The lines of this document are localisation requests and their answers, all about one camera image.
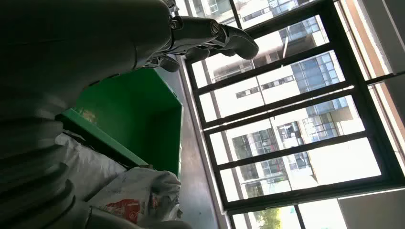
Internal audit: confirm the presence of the white package with dark print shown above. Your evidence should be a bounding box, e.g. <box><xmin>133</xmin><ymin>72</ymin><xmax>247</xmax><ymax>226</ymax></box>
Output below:
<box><xmin>54</xmin><ymin>132</ymin><xmax>128</xmax><ymax>200</ymax></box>

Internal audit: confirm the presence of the grey package with red print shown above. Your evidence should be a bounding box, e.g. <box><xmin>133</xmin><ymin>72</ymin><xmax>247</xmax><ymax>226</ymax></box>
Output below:
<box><xmin>88</xmin><ymin>167</ymin><xmax>183</xmax><ymax>227</ymax></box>

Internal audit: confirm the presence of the green plastic crate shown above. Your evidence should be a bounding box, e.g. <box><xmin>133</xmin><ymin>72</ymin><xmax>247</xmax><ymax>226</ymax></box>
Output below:
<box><xmin>56</xmin><ymin>67</ymin><xmax>184</xmax><ymax>177</ymax></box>

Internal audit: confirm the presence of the black window frame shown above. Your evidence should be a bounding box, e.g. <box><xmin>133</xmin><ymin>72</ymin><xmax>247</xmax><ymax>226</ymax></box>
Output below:
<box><xmin>182</xmin><ymin>0</ymin><xmax>405</xmax><ymax>229</ymax></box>

